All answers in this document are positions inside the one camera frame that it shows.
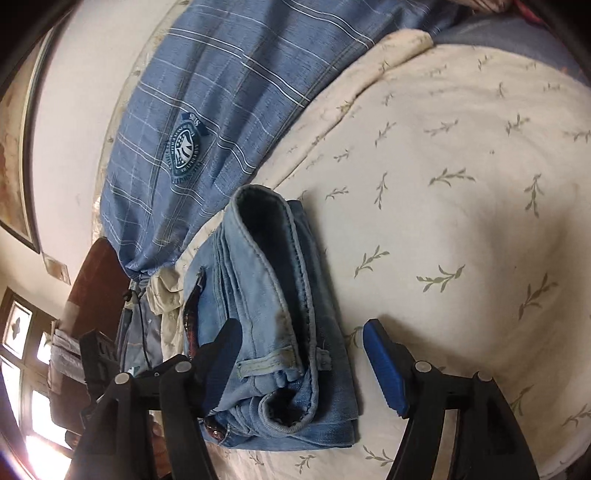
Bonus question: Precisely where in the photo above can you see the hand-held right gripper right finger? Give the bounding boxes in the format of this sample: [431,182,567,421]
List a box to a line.
[362,319,541,480]

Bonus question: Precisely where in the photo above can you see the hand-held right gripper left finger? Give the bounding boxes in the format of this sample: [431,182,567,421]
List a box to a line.
[69,318,242,480]

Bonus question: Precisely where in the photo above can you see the blue denim pants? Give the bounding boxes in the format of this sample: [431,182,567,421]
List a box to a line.
[182,185,361,448]

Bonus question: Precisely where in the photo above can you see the white folded stack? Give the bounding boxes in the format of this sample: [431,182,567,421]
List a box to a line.
[48,318,88,393]

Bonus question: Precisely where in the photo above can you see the grey patterned quilt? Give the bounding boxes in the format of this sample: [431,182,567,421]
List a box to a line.
[115,277,162,374]

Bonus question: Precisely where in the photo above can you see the brown wooden headboard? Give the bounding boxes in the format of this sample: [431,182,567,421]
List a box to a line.
[69,237,134,324]

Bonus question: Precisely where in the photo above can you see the cream leaf-print blanket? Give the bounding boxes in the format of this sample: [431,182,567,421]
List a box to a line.
[148,28,591,480]

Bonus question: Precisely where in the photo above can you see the blue striped cloth with emblem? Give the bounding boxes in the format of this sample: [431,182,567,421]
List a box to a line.
[99,0,467,278]

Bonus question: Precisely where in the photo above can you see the blue grey cloth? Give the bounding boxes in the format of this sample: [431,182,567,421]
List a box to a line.
[434,14,591,88]

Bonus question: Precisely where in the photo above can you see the black cable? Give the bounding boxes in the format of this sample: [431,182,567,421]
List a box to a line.
[122,277,153,370]

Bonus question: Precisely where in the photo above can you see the wooden frame window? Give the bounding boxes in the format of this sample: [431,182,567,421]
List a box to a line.
[0,286,61,462]

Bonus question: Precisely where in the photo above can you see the wall switch plate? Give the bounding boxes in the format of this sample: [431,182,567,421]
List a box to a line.
[41,253,71,283]

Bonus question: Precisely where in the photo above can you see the framed wall picture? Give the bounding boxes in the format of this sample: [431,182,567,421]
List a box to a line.
[0,25,56,254]

